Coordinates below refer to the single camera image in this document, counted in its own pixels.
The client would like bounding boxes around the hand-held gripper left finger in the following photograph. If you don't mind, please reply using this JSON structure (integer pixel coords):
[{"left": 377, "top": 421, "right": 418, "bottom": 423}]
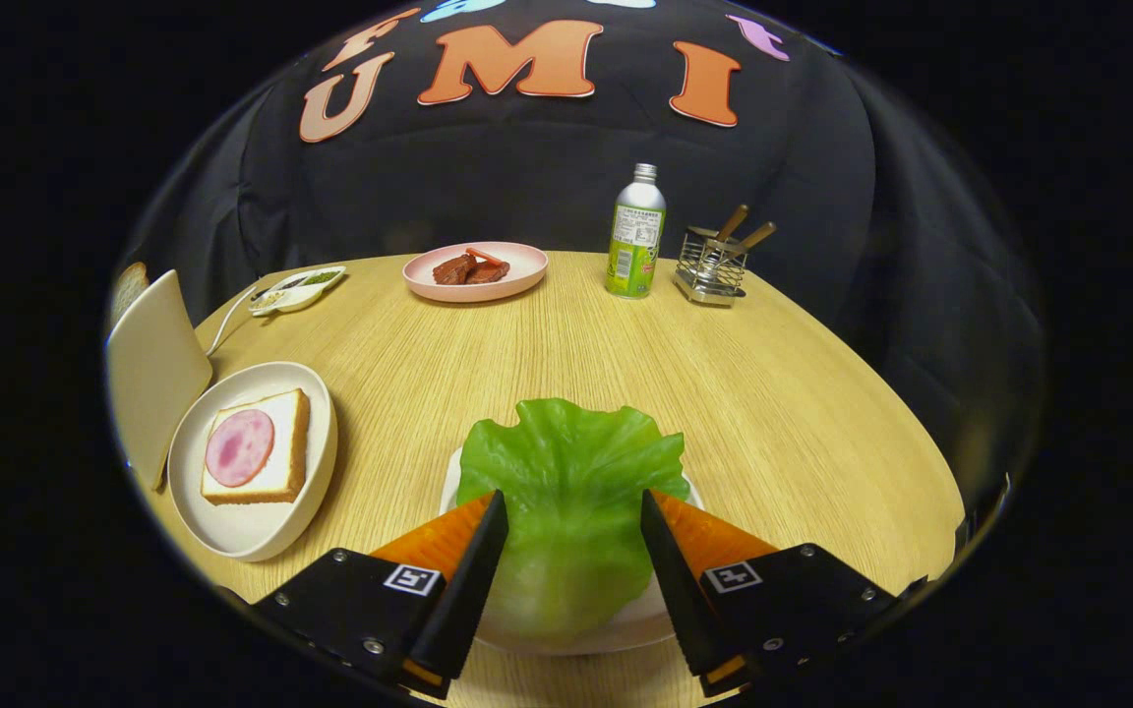
[{"left": 252, "top": 490, "right": 510, "bottom": 701}]

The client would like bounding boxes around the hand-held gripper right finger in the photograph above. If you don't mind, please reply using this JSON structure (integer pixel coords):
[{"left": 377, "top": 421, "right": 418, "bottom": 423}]
[{"left": 640, "top": 489, "right": 900, "bottom": 699}]

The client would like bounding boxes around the green lettuce leaf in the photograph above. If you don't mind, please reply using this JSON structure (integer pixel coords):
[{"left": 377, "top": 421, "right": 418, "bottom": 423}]
[{"left": 455, "top": 397, "right": 690, "bottom": 640}]

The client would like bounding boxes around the white rectangular plate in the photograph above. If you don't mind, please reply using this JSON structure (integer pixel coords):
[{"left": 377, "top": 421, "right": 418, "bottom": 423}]
[{"left": 439, "top": 447, "right": 705, "bottom": 657}]

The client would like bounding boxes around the white bread slice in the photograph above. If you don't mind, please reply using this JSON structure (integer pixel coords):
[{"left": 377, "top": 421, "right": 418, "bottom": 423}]
[{"left": 200, "top": 387, "right": 312, "bottom": 506}]

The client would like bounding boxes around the round white plate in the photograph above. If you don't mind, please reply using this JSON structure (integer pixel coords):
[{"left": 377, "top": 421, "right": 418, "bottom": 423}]
[{"left": 167, "top": 361, "right": 338, "bottom": 562}]

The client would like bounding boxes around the pink ham slice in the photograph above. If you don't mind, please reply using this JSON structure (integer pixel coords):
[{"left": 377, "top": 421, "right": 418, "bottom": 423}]
[{"left": 205, "top": 409, "right": 275, "bottom": 488}]

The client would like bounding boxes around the pink plate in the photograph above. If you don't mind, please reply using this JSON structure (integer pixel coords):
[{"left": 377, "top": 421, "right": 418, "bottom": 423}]
[{"left": 402, "top": 241, "right": 549, "bottom": 303}]

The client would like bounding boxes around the white divided dish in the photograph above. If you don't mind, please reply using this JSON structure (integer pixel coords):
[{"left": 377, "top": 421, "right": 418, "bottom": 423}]
[{"left": 249, "top": 265, "right": 347, "bottom": 317}]

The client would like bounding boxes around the green and silver bottle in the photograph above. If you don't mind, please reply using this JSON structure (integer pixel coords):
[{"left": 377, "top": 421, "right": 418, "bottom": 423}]
[{"left": 605, "top": 163, "right": 667, "bottom": 299}]

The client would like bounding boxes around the white toaster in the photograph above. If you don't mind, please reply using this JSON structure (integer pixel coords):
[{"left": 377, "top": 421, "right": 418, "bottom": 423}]
[{"left": 106, "top": 269, "right": 215, "bottom": 491}]

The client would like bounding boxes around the black backdrop cloth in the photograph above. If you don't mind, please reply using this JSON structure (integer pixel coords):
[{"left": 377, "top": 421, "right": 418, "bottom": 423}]
[{"left": 119, "top": 0, "right": 1044, "bottom": 463}]

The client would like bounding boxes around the metal wire utensil holder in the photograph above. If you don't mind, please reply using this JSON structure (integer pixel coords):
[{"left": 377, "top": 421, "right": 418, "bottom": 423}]
[{"left": 674, "top": 226, "right": 749, "bottom": 308}]

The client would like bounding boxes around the white toaster cable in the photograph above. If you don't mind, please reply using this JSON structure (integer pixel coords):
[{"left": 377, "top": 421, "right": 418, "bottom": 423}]
[{"left": 206, "top": 282, "right": 263, "bottom": 357}]

